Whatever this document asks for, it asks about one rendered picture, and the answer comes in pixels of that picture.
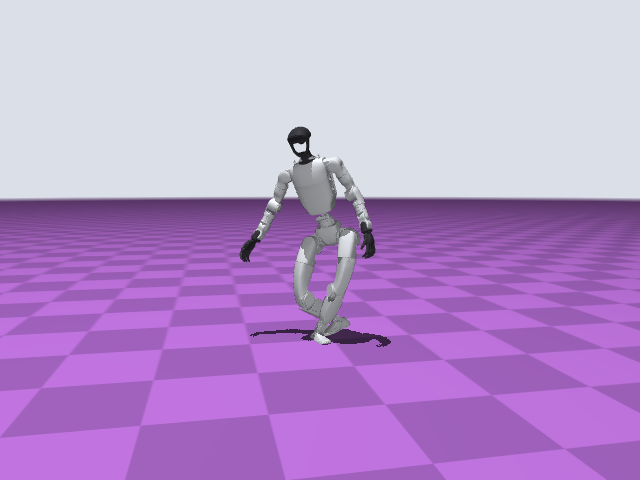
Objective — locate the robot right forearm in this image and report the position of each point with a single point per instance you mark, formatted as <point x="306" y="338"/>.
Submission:
<point x="265" y="223"/>

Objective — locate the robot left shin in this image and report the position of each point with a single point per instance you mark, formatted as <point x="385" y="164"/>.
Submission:
<point x="328" y="311"/>

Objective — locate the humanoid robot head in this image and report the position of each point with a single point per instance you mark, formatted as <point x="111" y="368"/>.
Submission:
<point x="301" y="135"/>

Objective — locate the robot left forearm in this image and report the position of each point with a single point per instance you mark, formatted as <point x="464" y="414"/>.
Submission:
<point x="360" y="209"/>

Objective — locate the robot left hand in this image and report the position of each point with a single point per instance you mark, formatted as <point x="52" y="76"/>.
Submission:
<point x="368" y="240"/>

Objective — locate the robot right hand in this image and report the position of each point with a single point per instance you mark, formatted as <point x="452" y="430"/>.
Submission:
<point x="249" y="246"/>

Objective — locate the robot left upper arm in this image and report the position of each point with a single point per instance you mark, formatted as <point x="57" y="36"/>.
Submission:
<point x="335" y="165"/>

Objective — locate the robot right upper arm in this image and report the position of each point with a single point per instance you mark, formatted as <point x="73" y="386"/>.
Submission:
<point x="280" y="190"/>

